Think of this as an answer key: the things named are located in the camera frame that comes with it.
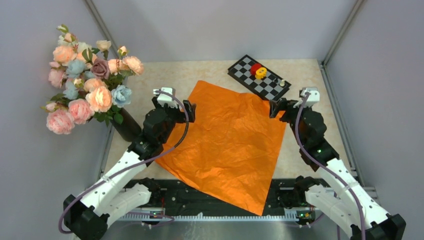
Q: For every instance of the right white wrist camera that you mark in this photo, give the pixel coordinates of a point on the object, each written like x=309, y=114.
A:
x=309, y=96

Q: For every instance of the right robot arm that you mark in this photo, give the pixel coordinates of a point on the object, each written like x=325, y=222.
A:
x=349, y=205

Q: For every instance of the pink and white flower stems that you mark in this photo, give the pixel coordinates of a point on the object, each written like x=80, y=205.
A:
x=60, y=74

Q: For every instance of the red round toy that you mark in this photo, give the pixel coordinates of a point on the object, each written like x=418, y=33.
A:
x=254, y=68

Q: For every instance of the mauve bud flower stem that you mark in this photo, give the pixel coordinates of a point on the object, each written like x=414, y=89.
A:
x=99, y=67

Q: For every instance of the peach flower stem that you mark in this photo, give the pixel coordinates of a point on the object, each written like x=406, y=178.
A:
x=98, y=95
x=125, y=63
x=69, y=49

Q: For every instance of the yellow ring toy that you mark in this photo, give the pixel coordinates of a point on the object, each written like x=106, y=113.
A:
x=260, y=73

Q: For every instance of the black cylindrical vase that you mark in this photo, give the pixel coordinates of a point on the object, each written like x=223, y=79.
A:
x=127, y=126

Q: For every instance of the orange wrapping paper sheet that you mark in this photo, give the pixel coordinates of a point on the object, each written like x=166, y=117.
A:
x=231, y=150

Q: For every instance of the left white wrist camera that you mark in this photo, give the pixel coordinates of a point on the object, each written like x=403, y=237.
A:
x=165, y=96

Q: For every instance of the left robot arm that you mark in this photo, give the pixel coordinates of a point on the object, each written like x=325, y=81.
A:
x=92, y=212

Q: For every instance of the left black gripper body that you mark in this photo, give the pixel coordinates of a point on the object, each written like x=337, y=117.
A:
x=174, y=115

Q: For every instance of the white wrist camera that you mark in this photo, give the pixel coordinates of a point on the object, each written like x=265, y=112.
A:
x=309, y=96
x=165, y=96

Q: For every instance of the black white chessboard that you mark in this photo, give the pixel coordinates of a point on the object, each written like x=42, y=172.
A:
x=265, y=88

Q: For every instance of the blue flower stem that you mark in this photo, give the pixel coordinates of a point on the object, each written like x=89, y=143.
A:
x=121, y=94

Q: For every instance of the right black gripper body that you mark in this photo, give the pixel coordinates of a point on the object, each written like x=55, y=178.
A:
x=290, y=114

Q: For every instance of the pink flower stem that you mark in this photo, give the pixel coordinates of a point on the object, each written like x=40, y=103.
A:
x=61, y=118

